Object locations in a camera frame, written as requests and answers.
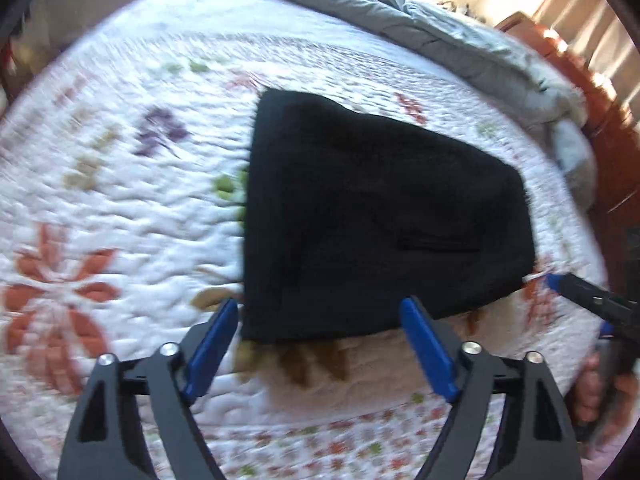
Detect wooden headboard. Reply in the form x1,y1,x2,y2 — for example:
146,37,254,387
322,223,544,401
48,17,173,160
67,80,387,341
497,12,639,299

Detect grey blue duvet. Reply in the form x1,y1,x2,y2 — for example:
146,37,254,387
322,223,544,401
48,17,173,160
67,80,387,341
288,0,597,210

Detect black pants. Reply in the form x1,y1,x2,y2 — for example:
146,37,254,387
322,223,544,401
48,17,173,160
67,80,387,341
241,89,535,344

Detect curtain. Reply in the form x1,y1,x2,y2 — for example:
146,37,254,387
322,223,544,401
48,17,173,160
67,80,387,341
534,0,639,119

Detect right hand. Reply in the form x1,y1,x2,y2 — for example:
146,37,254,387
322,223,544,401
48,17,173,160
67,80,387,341
568,352,639,445

